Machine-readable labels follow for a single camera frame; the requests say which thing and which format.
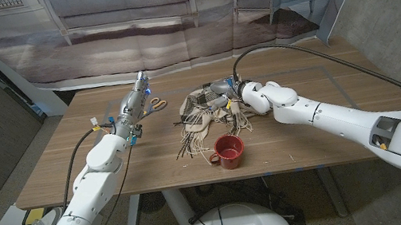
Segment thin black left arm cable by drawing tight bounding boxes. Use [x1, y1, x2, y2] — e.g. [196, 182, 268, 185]
[61, 141, 147, 225]

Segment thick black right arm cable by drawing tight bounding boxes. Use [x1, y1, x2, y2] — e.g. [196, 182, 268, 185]
[229, 22, 401, 155]

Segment red ceramic mug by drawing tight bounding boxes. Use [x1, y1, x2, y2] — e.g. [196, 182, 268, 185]
[206, 132, 249, 174]

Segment white table leg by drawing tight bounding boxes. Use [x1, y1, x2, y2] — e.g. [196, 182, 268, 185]
[118, 194, 147, 225]
[315, 164, 350, 221]

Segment white table column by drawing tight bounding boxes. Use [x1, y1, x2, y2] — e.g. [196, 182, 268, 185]
[160, 186, 198, 225]

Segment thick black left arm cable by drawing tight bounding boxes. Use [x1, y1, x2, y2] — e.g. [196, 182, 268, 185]
[50, 122, 128, 210]

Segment beige plaid fringed scarf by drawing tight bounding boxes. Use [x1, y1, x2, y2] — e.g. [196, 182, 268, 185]
[165, 75, 269, 172]

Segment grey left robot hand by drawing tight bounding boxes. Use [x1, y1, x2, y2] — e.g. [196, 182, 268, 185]
[104, 70, 159, 143]

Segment printed room backdrop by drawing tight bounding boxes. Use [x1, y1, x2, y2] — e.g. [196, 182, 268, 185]
[0, 0, 391, 104]

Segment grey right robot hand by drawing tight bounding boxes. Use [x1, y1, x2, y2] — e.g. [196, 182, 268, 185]
[202, 75, 251, 113]

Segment grey orange handled scissors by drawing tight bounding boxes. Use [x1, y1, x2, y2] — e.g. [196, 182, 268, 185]
[136, 95, 171, 121]

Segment yellow black floor item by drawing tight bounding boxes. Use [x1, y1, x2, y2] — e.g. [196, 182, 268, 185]
[20, 207, 49, 225]

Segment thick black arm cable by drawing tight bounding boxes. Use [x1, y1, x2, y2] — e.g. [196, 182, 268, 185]
[229, 22, 401, 155]
[50, 122, 128, 210]

